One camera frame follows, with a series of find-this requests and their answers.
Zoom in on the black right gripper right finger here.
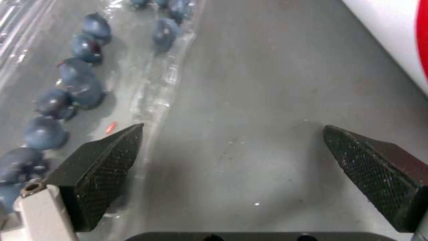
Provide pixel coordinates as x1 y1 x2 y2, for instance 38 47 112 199
323 124 428 241

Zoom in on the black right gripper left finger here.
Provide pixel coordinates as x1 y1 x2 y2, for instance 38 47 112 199
0 123 145 241

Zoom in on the clear plastic takeout container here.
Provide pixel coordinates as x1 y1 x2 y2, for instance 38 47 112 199
0 0 205 226

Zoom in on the white and red takeout bag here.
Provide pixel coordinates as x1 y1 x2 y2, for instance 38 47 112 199
340 0 428 98

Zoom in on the blueberry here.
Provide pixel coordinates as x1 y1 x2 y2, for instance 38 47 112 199
0 182 28 214
34 88 80 121
167 0 197 24
151 17 183 51
82 12 113 41
0 147 51 185
70 34 104 63
23 116 70 151
66 75 108 110
57 58 94 82

